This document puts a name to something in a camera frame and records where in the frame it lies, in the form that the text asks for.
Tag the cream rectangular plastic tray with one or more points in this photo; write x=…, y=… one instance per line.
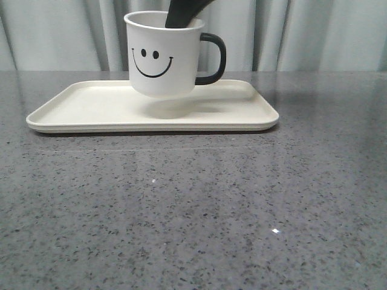
x=115, y=106

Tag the pale green pleated curtain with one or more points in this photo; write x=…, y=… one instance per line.
x=259, y=35

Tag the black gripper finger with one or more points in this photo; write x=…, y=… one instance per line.
x=182, y=12

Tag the white smiley mug black handle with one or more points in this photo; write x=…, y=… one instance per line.
x=163, y=62

